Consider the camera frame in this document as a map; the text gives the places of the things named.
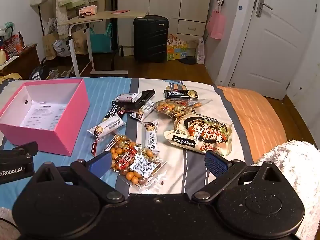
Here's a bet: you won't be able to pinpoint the black and yellow cracker packet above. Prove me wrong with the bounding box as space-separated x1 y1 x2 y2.
163 89 199 100

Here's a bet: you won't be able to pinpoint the small white cake packet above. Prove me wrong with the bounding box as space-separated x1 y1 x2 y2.
117 92 139 103
87 118 127 138
142 119 160 153
129 100 156 123

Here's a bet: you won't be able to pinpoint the pink tissue box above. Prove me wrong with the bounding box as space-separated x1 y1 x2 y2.
79 5 98 16

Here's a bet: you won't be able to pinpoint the clear packet of coated nuts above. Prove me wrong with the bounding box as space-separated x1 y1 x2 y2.
92 134 167 187
152 98 212 117

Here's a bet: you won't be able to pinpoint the teal shopping bag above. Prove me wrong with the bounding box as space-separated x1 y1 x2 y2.
89 23 113 53

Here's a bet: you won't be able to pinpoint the yellow cloth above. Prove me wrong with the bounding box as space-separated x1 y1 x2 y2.
0 72 24 84

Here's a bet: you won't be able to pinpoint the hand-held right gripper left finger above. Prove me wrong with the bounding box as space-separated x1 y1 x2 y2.
32 151 126 204

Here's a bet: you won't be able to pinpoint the green plastic bag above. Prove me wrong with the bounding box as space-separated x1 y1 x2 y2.
2 22 15 37

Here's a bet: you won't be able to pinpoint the brown paper bag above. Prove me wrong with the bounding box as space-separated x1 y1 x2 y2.
72 26 90 55
42 19 60 60

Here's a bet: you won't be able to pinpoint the black floor stand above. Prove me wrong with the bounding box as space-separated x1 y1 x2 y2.
111 17 124 58

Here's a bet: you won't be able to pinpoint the plain black cracker pack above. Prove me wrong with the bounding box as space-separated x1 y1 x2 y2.
117 89 156 113

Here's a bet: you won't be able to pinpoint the white printed bag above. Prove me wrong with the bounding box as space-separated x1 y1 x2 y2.
52 39 72 57

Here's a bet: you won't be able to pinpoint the cream instant noodle packet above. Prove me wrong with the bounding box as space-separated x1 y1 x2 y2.
164 112 233 157

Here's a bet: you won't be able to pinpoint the dark wooden cabinet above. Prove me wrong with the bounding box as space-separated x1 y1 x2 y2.
0 44 41 80

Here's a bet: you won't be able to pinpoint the black suitcase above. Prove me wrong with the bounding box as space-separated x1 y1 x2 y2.
133 15 169 63

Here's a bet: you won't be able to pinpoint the red paper bag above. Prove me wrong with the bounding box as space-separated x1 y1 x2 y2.
2 31 25 55

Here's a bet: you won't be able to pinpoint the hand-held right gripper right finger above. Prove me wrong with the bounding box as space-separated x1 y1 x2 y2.
191 151 292 203

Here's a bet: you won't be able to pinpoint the pink plastic bag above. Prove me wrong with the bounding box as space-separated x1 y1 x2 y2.
207 9 227 40

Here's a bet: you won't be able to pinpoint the metal door handle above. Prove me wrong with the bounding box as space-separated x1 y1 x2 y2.
256 0 273 17

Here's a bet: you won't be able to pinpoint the white door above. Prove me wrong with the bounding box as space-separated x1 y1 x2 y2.
226 0 318 100

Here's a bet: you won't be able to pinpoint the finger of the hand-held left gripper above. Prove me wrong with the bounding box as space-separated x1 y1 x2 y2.
0 141 39 158

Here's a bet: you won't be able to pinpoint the pack of plastic bottles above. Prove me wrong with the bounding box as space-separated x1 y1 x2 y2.
196 37 206 65

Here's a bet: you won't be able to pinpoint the colourful gift bag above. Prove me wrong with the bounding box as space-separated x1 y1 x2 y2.
167 34 188 61

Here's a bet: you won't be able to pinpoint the black cracker pack red badge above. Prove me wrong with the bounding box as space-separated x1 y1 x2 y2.
103 101 127 122

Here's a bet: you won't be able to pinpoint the dark vacuum cleaner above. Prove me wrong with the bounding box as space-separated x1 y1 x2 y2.
29 57 52 80

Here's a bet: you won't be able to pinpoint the pair of shoes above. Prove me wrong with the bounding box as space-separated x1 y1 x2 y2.
46 67 75 79

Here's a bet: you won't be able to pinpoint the white fluffy blanket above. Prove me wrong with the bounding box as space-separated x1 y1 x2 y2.
251 140 320 240

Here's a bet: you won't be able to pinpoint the wooden side table white legs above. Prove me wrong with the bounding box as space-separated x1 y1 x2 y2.
58 10 147 78

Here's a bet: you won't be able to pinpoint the white printed paper sheet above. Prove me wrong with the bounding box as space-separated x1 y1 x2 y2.
19 99 66 131

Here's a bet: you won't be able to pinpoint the white wardrobe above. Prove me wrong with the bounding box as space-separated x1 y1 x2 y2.
117 0 214 57

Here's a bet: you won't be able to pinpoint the pink cardboard box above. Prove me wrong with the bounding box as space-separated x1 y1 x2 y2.
0 78 91 157

